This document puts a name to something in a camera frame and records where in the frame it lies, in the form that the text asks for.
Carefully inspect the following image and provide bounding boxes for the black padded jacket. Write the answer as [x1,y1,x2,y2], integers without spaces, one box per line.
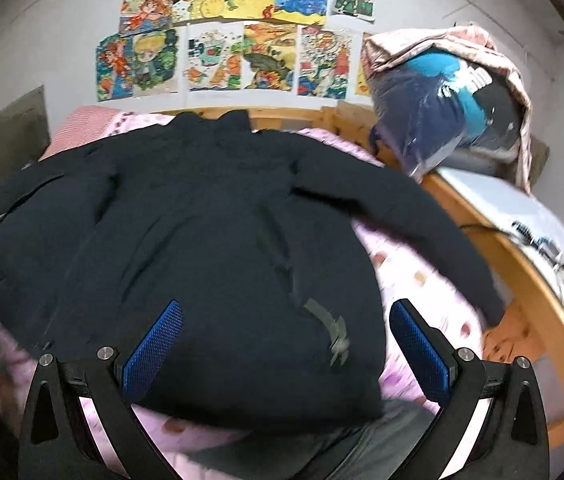
[0,110,503,431]

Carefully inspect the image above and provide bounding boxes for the plastic bag of clothes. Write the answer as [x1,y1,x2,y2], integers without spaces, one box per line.
[367,49,526,179]

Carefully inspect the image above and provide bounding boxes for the pink patterned bed quilt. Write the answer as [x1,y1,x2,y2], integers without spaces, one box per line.
[0,105,488,480]

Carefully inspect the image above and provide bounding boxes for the white side table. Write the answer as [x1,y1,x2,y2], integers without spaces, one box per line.
[437,168,564,306]

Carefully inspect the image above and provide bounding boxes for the yellow bear drawing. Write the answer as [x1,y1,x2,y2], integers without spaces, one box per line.
[355,32,372,98]

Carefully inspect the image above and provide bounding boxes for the swimming girl drawing lower left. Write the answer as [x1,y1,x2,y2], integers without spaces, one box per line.
[95,35,134,102]

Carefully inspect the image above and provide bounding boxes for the blond boy drawing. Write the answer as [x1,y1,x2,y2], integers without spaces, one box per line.
[132,28,179,96]

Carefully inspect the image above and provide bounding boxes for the pink floral cloth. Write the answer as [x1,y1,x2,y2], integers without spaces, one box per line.
[361,24,532,194]

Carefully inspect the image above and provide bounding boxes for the oranges and drink drawing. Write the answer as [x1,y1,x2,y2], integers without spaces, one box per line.
[185,23,244,91]

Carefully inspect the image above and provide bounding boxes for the colourful doodle drawing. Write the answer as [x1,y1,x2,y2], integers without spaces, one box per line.
[297,26,352,100]

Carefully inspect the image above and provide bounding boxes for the anime girl drawing upper left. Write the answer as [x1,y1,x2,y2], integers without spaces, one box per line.
[118,0,173,37]

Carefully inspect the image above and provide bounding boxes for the orange landscape drawing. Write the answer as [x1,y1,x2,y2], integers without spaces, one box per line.
[243,23,297,92]

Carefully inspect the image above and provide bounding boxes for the wooden bed frame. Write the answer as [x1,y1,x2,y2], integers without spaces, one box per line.
[160,103,564,448]

